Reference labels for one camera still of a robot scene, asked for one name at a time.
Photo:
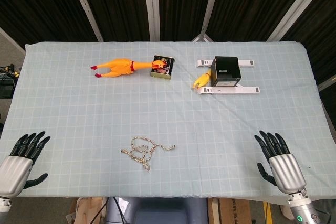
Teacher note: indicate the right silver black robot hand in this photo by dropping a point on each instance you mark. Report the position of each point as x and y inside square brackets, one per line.
[287, 171]

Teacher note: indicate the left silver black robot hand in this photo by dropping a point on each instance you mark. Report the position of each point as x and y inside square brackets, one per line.
[15, 171]

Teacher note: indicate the light wooden board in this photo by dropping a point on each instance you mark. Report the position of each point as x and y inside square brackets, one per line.
[86, 211]

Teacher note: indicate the black equipment with yellow parts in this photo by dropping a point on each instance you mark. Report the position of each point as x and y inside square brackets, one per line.
[6, 87]

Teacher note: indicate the black open cardboard box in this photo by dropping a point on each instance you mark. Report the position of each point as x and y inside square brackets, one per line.
[225, 66]

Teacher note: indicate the small yellow rubber duck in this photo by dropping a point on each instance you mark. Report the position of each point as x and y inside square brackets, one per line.
[202, 79]

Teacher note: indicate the light blue checked tablecloth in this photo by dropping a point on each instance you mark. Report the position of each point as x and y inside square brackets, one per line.
[168, 108]

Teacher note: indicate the grey-blue robot torso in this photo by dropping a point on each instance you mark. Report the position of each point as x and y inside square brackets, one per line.
[157, 211]

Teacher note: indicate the large orange rubber chicken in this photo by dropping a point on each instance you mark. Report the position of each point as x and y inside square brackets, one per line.
[118, 67]

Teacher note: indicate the black rectangular tin can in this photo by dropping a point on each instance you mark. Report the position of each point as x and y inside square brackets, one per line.
[161, 74]

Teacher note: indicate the black backdrop curtain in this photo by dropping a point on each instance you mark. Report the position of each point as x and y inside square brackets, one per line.
[118, 3]

